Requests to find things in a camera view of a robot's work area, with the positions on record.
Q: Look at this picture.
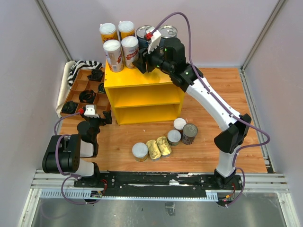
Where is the gold rectangular tin left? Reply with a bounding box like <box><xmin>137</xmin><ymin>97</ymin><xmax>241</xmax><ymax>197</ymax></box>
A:
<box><xmin>146</xmin><ymin>140</ymin><xmax>161</xmax><ymax>161</ymax></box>

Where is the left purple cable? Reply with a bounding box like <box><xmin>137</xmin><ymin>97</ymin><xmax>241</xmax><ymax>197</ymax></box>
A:
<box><xmin>53</xmin><ymin>112</ymin><xmax>102</xmax><ymax>205</ymax></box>

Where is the rolled black belt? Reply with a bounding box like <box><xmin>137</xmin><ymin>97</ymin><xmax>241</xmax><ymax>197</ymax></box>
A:
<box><xmin>79</xmin><ymin>90</ymin><xmax>96</xmax><ymax>104</ymax></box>
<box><xmin>87</xmin><ymin>69</ymin><xmax>104</xmax><ymax>82</ymax></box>

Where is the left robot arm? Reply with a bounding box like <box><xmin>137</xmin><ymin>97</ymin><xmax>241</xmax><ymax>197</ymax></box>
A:
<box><xmin>42</xmin><ymin>105</ymin><xmax>113</xmax><ymax>187</ymax></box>

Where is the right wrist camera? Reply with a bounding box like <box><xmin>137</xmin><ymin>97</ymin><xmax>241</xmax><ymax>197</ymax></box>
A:
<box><xmin>144</xmin><ymin>27</ymin><xmax>161</xmax><ymax>54</ymax></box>

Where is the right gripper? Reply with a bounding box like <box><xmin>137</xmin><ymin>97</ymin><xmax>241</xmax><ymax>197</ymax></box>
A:
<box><xmin>132</xmin><ymin>41</ymin><xmax>173</xmax><ymax>74</ymax></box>

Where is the wooden divided tray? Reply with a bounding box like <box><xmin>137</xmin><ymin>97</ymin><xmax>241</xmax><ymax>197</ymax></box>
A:
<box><xmin>60</xmin><ymin>69</ymin><xmax>111</xmax><ymax>117</ymax></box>

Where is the purple cable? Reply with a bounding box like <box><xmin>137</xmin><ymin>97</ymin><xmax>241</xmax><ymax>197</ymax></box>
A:
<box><xmin>153</xmin><ymin>11</ymin><xmax>271</xmax><ymax>209</ymax></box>
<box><xmin>53</xmin><ymin>112</ymin><xmax>102</xmax><ymax>205</ymax></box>

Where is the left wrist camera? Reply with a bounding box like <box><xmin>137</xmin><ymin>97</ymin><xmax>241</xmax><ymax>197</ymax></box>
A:
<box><xmin>79</xmin><ymin>105</ymin><xmax>100</xmax><ymax>118</ymax></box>

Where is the rolled black belt top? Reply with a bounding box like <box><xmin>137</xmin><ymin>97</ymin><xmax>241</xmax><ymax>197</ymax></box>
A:
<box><xmin>87</xmin><ymin>69</ymin><xmax>104</xmax><ymax>82</ymax></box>

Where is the blue yellow can white lid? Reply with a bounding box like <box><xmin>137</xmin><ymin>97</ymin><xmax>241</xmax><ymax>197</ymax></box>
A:
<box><xmin>118</xmin><ymin>20</ymin><xmax>135</xmax><ymax>41</ymax></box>

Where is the striped cloth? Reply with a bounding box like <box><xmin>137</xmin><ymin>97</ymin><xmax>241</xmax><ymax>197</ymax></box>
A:
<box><xmin>67</xmin><ymin>60</ymin><xmax>104</xmax><ymax>89</ymax></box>

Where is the red white can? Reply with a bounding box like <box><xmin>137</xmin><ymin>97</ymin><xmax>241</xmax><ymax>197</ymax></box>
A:
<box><xmin>121</xmin><ymin>36</ymin><xmax>139</xmax><ymax>69</ymax></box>
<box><xmin>103</xmin><ymin>39</ymin><xmax>124</xmax><ymax>72</ymax></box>

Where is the gold rectangular tin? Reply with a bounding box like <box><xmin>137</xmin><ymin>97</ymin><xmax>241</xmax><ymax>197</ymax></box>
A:
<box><xmin>156</xmin><ymin>136</ymin><xmax>172</xmax><ymax>157</ymax></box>
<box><xmin>146</xmin><ymin>140</ymin><xmax>161</xmax><ymax>161</ymax></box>

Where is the yellow shelf cabinet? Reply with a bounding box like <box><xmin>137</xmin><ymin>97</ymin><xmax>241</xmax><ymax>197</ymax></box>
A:
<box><xmin>105</xmin><ymin>64</ymin><xmax>185</xmax><ymax>125</ymax></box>

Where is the gold rectangular tin right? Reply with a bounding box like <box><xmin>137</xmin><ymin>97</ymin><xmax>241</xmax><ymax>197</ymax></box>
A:
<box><xmin>156</xmin><ymin>136</ymin><xmax>172</xmax><ymax>157</ymax></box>

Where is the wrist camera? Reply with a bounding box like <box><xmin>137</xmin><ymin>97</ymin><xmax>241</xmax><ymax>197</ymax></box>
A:
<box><xmin>79</xmin><ymin>105</ymin><xmax>100</xmax><ymax>118</ymax></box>
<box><xmin>144</xmin><ymin>27</ymin><xmax>161</xmax><ymax>54</ymax></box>

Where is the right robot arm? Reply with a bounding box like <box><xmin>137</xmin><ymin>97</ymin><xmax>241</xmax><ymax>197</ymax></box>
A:
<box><xmin>134</xmin><ymin>37</ymin><xmax>251</xmax><ymax>189</ymax></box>

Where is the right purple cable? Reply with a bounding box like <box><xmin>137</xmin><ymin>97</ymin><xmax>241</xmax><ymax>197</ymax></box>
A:
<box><xmin>153</xmin><ymin>11</ymin><xmax>271</xmax><ymax>209</ymax></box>

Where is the rolled black belt middle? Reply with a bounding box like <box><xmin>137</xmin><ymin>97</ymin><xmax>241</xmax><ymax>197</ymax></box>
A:
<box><xmin>79</xmin><ymin>90</ymin><xmax>96</xmax><ymax>104</ymax></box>

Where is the rolled green belt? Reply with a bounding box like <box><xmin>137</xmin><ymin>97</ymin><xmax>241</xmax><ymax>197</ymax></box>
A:
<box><xmin>98</xmin><ymin>83</ymin><xmax>106</xmax><ymax>94</ymax></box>

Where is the rolled dark belt bottom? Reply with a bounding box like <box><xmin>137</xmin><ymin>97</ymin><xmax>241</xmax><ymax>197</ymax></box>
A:
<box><xmin>62</xmin><ymin>101</ymin><xmax>78</xmax><ymax>114</ymax></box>

